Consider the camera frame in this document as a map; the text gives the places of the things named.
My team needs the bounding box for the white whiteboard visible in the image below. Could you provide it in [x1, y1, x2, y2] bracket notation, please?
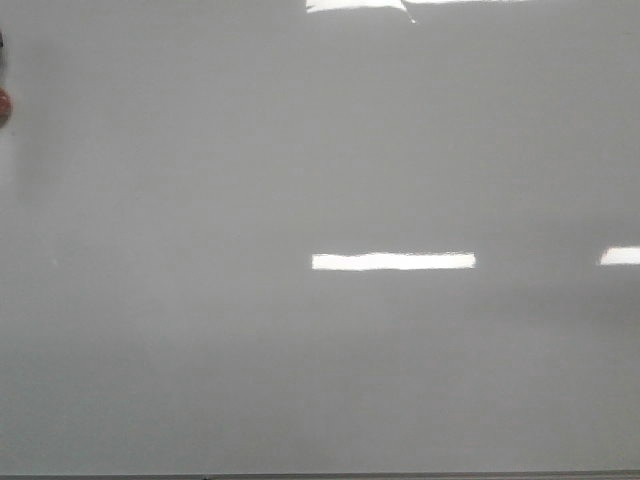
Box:
[1, 1, 639, 475]

